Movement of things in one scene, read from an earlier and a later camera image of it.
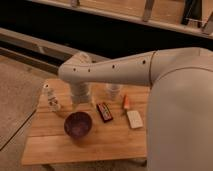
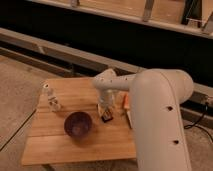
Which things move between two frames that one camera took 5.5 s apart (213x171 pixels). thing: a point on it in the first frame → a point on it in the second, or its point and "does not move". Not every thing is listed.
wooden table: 113,126 does not move
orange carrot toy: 126,102 does not move
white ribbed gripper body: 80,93 → 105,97
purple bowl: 77,125 does not move
